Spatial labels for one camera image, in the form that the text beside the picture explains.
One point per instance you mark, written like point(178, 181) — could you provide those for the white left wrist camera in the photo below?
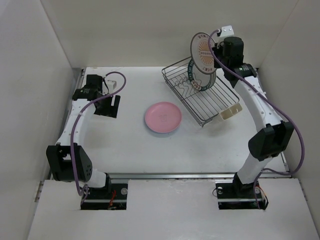
point(109, 85)

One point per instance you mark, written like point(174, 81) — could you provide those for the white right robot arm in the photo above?
point(272, 132)

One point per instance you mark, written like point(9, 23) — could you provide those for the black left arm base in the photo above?
point(112, 199)

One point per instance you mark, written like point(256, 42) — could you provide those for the aluminium front rail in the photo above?
point(172, 176)

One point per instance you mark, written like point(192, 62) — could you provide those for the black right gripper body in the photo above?
point(218, 51)

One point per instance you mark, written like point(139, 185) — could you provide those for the white cutlery holder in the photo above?
point(230, 111)

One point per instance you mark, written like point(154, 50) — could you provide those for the pink plastic plate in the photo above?
point(163, 117)

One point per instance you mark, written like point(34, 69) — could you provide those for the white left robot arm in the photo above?
point(67, 158)

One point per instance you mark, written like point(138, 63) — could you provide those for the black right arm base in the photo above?
point(229, 199)

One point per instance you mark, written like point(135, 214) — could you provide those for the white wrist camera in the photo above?
point(225, 31)
point(109, 85)

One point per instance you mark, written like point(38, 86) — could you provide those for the dark wire dish rack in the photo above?
point(204, 106)

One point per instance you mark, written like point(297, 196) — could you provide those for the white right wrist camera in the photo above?
point(225, 31)

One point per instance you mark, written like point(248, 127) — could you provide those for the aluminium side rail left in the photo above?
point(38, 191)

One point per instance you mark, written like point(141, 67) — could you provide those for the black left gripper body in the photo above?
point(105, 108)

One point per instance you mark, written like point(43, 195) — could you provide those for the large patterned plate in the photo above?
point(200, 81)

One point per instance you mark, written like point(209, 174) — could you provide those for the blue plastic plate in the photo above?
point(158, 134)

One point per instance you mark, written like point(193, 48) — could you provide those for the patterned white plate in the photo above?
point(201, 52)

